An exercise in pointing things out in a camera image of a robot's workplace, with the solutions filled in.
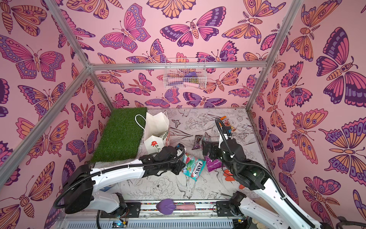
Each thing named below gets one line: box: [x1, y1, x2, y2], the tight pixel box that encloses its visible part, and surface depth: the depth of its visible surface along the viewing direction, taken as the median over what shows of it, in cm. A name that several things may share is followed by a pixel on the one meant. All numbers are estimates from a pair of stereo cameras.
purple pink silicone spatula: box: [155, 198, 196, 216], surface depth 76 cm
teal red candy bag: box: [181, 152, 207, 182], surface depth 81 cm
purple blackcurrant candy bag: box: [204, 155, 226, 173], surface depth 87 cm
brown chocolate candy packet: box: [191, 134, 203, 150], surface depth 99 cm
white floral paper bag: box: [134, 111, 170, 156], surface depth 84 cm
